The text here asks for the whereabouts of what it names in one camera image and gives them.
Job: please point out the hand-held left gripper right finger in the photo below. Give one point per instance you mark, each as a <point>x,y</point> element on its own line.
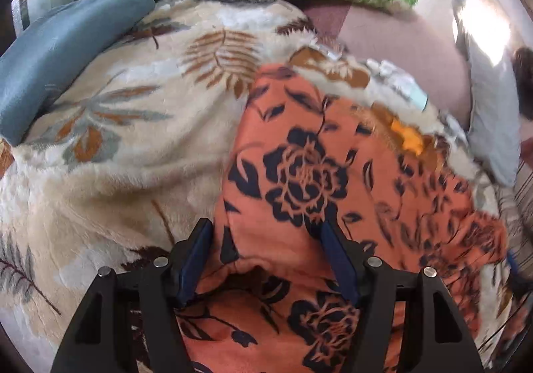
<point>339,262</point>

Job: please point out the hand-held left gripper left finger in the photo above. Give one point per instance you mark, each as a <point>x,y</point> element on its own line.
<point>195,262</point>

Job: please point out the orange black floral garment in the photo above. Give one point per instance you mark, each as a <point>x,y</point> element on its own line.
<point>300,140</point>

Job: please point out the striped cloth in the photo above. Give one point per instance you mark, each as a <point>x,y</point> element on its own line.
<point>518,215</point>

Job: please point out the cream leaf print blanket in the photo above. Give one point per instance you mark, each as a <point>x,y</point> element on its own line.
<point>125,173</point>

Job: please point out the light grey pillow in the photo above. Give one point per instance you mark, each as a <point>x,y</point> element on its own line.
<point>491,119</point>

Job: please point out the white teal small cloth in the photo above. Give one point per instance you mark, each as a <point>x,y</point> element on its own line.
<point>402,83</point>

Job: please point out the dark object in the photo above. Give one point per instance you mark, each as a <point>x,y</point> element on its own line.
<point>524,81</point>

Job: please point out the white blanket label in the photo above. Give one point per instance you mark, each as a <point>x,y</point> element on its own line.
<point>331,50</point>

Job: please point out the pink bed sheet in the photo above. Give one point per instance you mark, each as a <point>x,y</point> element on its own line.
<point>395,52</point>

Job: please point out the blue-grey pillow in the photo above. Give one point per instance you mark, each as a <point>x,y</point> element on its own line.
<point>62,52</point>

